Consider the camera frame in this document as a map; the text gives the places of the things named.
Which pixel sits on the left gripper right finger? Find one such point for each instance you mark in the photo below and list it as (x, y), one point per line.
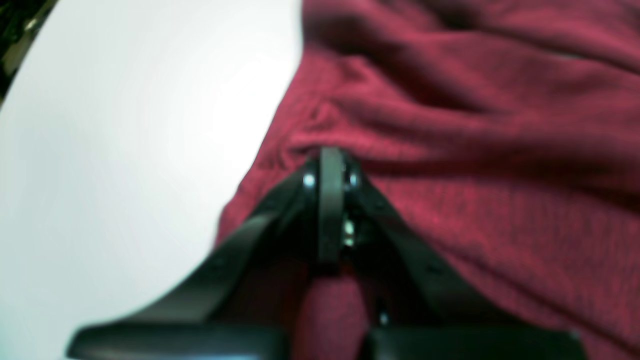
(420, 307)

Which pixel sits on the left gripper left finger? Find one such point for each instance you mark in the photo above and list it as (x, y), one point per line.
(241, 302)

